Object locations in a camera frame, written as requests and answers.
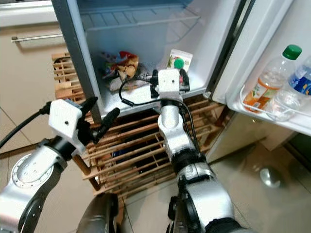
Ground grey robot right leg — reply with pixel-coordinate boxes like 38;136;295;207
168;194;190;233

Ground wooden slatted rack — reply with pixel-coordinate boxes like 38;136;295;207
51;52;224;197

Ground steel gas hob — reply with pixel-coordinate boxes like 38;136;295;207
0;0;52;6

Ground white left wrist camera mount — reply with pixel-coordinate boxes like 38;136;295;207
49;99;86;155

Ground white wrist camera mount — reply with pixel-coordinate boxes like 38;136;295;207
158;68;182;94
49;99;86;155

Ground white fridge door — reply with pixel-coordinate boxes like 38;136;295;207
211;0;311;136

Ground grey robot leg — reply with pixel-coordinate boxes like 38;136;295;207
75;193;120;233
168;194;190;233

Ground colourful snack bag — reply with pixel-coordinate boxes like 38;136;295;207
101;51;140;90

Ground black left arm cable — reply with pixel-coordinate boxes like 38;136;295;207
0;102;54;149

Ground orange label plastic bottle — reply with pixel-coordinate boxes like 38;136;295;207
243;45;303;110

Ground beige kitchen cabinet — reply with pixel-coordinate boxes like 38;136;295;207
0;22;78;158

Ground white topped island cabinet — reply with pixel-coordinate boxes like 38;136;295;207
204;114;292;163

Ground grey robot left leg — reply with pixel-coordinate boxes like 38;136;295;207
75;193;120;233

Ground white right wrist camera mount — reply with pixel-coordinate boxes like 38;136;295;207
158;68;182;94

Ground grey mini fridge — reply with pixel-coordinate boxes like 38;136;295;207
51;0;256;124

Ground juice carton green cap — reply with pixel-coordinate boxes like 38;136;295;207
167;49;193;72

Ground metal drawer handle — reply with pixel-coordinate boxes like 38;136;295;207
11;33;61;43

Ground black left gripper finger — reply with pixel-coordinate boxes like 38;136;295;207
96;108;121;141
79;97;99;115

